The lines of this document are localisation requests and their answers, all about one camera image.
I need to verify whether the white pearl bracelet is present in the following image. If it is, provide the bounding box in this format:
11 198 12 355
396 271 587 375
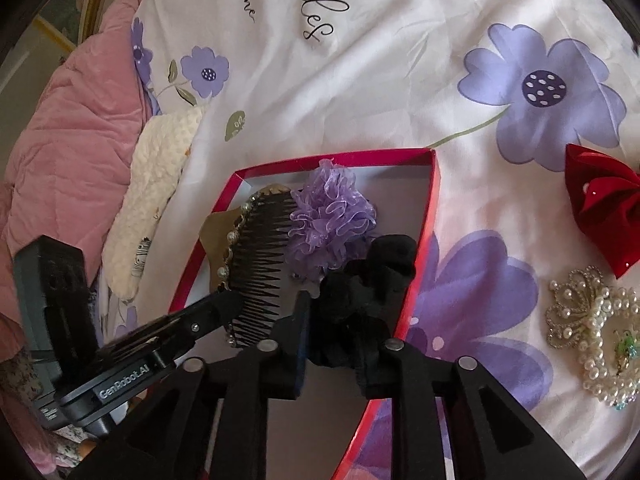
582 284 640 411

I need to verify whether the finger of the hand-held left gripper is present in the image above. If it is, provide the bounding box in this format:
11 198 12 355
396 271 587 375
97 290 247 362

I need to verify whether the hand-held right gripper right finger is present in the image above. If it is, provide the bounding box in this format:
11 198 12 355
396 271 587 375
357 339 593 480

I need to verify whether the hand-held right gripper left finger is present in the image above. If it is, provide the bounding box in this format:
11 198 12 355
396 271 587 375
67 290 313 480

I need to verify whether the pink quilt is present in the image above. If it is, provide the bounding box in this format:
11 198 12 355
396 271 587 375
0 0 156 361

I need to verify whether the black scrunchie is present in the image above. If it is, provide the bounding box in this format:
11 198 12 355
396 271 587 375
307 234 418 386

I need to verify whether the floral patterned cloth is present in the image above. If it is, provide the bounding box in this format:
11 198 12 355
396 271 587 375
0 345 86 466

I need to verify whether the red velvet bow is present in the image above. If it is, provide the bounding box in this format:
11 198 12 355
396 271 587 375
565 143 640 280

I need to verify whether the black hair comb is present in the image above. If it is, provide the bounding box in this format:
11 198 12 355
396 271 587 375
217 185 301 351

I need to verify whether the cream knitted cloth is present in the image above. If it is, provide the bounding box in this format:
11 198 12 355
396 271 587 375
102 105 206 301

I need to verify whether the red cardboard box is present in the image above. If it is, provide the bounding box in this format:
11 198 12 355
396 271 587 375
167 147 443 480

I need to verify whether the purple organza scrunchie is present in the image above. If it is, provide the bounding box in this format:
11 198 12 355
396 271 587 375
286 158 378 281

